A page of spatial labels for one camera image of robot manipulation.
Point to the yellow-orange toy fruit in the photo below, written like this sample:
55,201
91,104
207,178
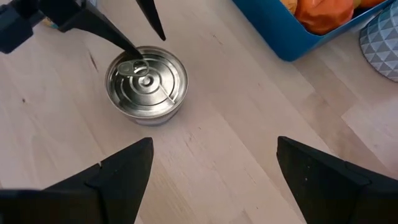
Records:
289,4

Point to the red-orange wrinkled toy fruit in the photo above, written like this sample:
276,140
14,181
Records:
323,15

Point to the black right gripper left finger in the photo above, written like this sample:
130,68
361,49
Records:
118,186

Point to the succulent in patterned pot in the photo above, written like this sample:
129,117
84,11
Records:
384,46

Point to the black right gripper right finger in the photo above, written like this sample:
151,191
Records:
326,193

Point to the small silver-lid blue can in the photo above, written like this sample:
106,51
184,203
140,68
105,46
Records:
146,85

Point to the teal plastic tray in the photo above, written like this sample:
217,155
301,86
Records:
280,34

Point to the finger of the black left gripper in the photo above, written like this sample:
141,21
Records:
152,15
102,31

